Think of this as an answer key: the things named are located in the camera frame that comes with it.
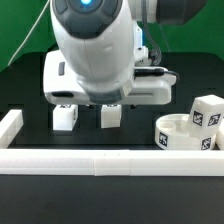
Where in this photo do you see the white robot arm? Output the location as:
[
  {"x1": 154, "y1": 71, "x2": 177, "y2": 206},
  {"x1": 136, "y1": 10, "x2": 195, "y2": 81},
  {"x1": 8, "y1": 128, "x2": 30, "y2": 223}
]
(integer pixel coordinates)
[{"x1": 43, "y1": 0, "x2": 208, "y2": 105}]

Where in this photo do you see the white cable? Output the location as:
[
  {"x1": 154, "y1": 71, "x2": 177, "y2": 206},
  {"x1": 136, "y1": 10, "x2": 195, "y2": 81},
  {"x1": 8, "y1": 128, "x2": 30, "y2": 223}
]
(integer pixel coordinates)
[{"x1": 7, "y1": 0, "x2": 53, "y2": 67}]

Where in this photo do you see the white U-shaped fence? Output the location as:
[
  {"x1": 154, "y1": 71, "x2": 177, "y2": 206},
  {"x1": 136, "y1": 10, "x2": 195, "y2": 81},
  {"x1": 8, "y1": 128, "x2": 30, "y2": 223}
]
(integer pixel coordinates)
[{"x1": 0, "y1": 109, "x2": 224, "y2": 176}]

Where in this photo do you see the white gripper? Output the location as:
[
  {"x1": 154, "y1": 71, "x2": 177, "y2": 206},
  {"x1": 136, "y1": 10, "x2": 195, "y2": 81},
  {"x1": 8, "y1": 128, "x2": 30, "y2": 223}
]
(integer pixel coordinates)
[{"x1": 43, "y1": 50, "x2": 176, "y2": 105}]

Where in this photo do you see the white round stool seat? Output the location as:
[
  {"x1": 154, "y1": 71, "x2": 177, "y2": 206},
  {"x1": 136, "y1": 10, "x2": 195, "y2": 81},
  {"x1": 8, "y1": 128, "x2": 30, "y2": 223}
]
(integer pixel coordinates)
[{"x1": 155, "y1": 114, "x2": 216, "y2": 151}]

